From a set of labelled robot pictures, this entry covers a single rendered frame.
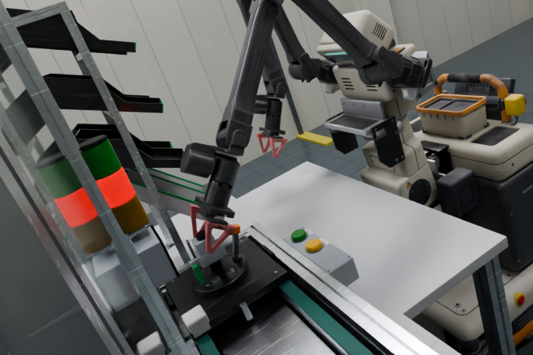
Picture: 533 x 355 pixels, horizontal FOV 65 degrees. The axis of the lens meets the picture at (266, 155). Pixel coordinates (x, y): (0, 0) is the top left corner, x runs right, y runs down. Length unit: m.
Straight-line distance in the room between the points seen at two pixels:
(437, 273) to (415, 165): 0.60
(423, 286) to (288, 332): 0.31
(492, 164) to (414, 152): 0.26
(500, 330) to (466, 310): 0.52
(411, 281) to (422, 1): 5.01
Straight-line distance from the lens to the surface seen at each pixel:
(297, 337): 0.90
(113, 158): 0.69
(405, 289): 1.01
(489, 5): 6.71
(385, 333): 0.80
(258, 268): 1.02
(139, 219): 0.71
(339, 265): 0.95
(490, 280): 1.16
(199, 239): 0.98
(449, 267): 1.05
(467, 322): 1.74
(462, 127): 1.71
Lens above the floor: 1.52
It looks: 19 degrees down
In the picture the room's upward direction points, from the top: 20 degrees counter-clockwise
